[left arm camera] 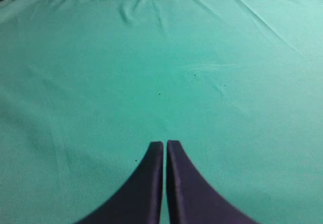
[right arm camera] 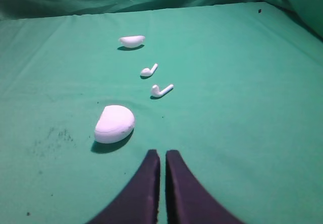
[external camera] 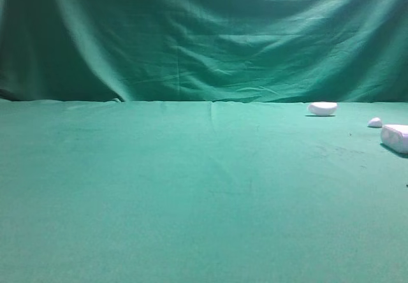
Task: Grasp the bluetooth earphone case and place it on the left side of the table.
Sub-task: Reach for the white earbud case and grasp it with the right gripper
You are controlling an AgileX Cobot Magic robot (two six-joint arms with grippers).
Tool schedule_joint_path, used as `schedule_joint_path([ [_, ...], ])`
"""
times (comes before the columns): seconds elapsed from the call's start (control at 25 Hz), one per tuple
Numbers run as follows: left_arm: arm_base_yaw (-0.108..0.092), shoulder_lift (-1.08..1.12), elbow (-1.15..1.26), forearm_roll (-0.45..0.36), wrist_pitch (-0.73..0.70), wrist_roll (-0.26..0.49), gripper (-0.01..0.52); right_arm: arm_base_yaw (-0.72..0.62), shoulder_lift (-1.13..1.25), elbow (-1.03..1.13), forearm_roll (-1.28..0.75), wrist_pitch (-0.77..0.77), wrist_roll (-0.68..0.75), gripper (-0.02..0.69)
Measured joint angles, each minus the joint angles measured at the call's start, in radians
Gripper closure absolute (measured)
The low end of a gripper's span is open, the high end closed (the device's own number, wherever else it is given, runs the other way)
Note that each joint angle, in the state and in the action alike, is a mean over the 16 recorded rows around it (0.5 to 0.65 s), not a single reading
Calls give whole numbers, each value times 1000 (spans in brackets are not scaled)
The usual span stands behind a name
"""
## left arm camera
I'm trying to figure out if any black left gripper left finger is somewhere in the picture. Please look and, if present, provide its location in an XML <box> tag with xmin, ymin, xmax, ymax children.
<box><xmin>78</xmin><ymin>141</ymin><xmax>164</xmax><ymax>223</ymax></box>

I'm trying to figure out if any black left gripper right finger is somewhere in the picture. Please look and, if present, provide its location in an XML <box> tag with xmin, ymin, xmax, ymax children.
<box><xmin>167</xmin><ymin>140</ymin><xmax>256</xmax><ymax>223</ymax></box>

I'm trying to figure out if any green table cloth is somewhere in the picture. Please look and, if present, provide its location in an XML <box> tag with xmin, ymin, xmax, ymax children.
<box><xmin>1</xmin><ymin>0</ymin><xmax>322</xmax><ymax>223</ymax></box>

